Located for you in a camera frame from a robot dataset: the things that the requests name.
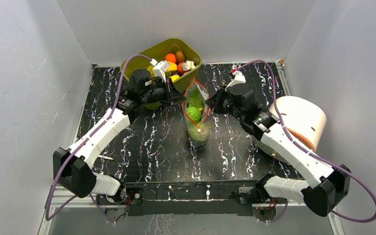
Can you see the white orange cylinder drum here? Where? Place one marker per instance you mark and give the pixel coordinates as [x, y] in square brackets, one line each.
[300, 133]

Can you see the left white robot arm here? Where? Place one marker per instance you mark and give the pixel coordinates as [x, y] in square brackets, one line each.
[72, 167]

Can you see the yellow bell pepper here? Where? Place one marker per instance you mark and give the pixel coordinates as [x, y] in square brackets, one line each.
[172, 67]

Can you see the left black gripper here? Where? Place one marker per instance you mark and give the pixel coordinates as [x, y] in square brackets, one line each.
[176, 96]

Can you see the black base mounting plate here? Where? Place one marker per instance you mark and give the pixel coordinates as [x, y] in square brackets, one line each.
[203, 197]

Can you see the wrinkled orange red fruit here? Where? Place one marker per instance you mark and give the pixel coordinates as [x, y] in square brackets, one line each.
[180, 69]

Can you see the brown kiwi fruit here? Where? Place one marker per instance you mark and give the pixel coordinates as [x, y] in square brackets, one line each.
[180, 57]

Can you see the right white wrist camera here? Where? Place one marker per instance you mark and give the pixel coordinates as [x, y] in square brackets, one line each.
[238, 78]

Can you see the olive green plastic bin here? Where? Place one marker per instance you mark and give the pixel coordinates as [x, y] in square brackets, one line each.
[158, 52]

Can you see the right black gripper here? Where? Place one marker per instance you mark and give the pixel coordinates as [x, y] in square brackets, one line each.
[218, 101]

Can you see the green leafy vegetable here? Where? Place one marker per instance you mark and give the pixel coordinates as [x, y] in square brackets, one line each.
[195, 99]

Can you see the round orange fruit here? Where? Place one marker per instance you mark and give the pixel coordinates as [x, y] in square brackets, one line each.
[171, 58]

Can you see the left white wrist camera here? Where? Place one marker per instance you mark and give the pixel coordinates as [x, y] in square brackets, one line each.
[160, 68]

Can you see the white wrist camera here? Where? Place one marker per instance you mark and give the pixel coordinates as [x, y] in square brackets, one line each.
[160, 68]
[238, 78]

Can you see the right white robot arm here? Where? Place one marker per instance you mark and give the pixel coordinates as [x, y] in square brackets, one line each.
[321, 188]

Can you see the green bumpy lime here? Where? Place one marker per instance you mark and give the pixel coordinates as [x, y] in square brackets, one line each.
[194, 113]

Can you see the clear zip top bag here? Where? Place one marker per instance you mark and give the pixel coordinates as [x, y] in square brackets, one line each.
[205, 95]

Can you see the yellow green starfruit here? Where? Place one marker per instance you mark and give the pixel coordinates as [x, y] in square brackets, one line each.
[150, 69]

